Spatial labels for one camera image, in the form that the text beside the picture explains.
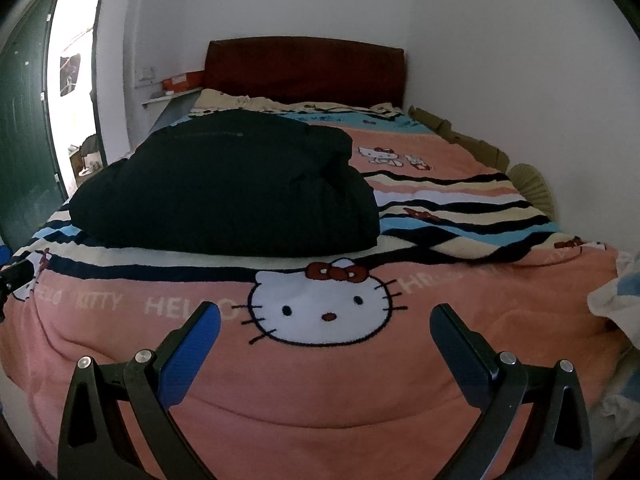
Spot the pink cartoon cat printed blanket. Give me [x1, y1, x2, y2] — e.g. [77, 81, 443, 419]
[0, 89, 633, 480]

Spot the dark red headboard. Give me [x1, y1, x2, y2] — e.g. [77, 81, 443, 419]
[202, 37, 406, 108]

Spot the green door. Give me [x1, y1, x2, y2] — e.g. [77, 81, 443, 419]
[0, 0, 71, 251]

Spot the brown cardboard strip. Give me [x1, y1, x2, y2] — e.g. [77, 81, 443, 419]
[407, 105, 511, 171]

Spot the grey bedside shelf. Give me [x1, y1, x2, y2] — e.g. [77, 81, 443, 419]
[141, 89, 203, 133]

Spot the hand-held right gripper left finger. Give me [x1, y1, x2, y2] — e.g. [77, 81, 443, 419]
[57, 301, 222, 480]

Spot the black garment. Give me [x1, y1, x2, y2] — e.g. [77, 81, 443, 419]
[67, 109, 381, 256]

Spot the white cloth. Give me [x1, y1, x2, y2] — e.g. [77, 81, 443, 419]
[587, 247, 640, 351]

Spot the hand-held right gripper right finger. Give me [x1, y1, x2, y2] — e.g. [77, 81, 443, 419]
[429, 304, 594, 480]

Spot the orange box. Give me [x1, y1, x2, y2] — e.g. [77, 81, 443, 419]
[161, 71, 205, 93]

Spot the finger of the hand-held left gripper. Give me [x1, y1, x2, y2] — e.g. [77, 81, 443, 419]
[0, 259, 37, 321]

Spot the beige hand fan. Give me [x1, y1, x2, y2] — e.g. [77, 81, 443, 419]
[509, 162, 557, 216]

